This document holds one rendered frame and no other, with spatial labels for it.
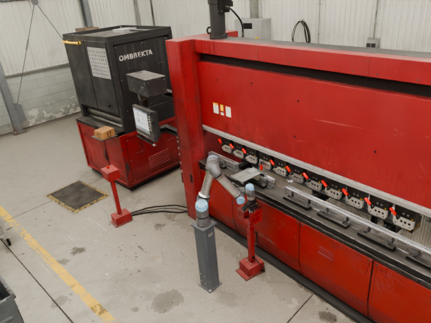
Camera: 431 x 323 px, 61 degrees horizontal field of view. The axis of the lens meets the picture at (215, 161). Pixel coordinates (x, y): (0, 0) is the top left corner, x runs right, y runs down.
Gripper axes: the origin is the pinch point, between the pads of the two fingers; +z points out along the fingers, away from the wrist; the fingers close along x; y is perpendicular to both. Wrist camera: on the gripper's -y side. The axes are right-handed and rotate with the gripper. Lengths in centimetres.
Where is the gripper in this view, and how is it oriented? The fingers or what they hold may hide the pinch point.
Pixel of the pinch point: (251, 216)
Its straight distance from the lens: 367.0
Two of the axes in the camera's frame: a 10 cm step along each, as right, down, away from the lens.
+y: 8.3, -3.7, 4.2
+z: 1.5, 8.7, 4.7
